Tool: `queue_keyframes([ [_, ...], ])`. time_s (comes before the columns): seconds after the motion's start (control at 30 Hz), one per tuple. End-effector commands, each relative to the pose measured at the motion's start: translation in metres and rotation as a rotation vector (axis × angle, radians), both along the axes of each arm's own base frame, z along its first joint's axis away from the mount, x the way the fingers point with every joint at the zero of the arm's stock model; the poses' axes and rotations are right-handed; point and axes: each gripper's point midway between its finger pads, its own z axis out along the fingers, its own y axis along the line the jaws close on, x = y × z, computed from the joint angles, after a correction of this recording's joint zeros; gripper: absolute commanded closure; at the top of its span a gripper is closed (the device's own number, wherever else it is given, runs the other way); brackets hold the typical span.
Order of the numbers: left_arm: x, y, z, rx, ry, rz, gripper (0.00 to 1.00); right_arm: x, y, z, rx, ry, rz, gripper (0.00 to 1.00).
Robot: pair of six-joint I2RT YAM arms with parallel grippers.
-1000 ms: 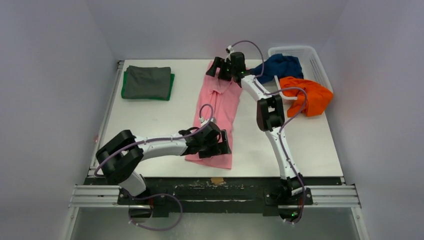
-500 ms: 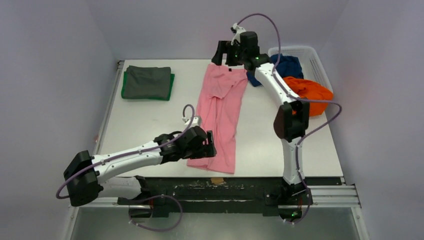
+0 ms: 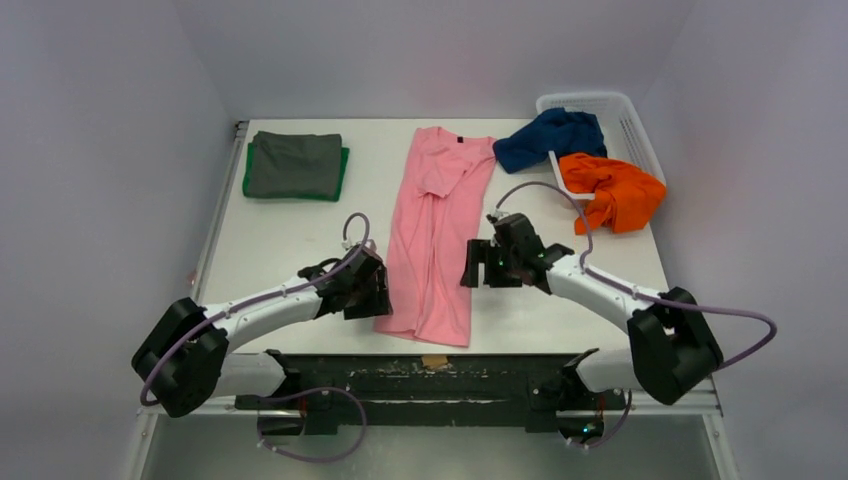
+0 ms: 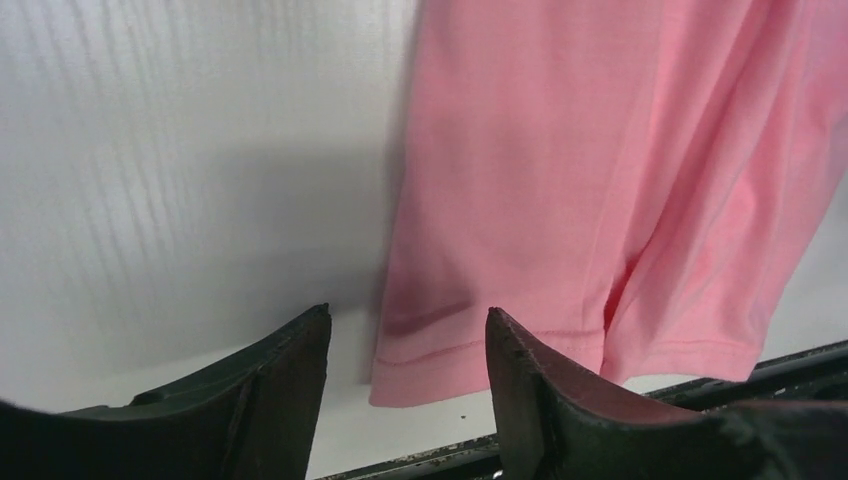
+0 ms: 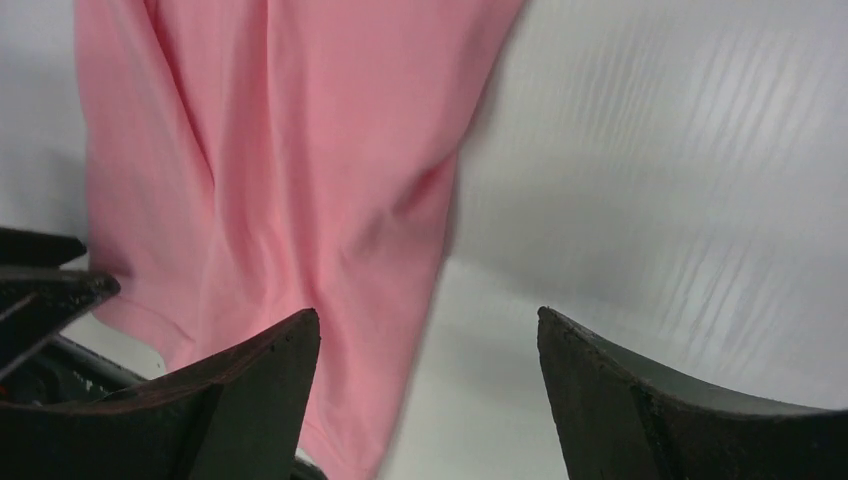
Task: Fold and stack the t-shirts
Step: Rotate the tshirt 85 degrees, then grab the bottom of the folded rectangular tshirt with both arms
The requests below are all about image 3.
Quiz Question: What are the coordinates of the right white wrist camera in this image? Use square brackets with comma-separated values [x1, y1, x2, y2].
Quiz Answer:
[486, 209, 508, 225]

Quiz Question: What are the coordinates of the white plastic basket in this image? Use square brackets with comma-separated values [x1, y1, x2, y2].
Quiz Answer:
[535, 91, 667, 185]

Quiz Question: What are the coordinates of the pink t shirt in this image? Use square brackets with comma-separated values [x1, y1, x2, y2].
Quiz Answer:
[374, 127, 496, 347]

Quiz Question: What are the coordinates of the orange t shirt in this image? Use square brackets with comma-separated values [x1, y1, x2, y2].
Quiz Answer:
[558, 153, 667, 235]

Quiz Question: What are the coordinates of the navy blue t shirt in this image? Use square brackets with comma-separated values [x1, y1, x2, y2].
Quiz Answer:
[493, 108, 608, 174]

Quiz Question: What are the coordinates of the folded grey t shirt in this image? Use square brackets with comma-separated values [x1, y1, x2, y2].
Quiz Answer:
[242, 131, 349, 202]

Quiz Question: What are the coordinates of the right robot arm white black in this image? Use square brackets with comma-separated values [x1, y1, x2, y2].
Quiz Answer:
[460, 214, 724, 407]

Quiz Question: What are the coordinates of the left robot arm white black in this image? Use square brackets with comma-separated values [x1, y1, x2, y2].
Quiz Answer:
[131, 245, 392, 418]

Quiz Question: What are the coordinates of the folded green t shirt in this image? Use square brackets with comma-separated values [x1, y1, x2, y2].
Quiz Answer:
[241, 143, 350, 202]

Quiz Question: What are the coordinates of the brown tape piece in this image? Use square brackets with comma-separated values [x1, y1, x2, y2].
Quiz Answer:
[421, 355, 450, 370]

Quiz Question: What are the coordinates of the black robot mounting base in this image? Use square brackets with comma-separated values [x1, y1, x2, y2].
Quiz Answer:
[234, 354, 626, 439]

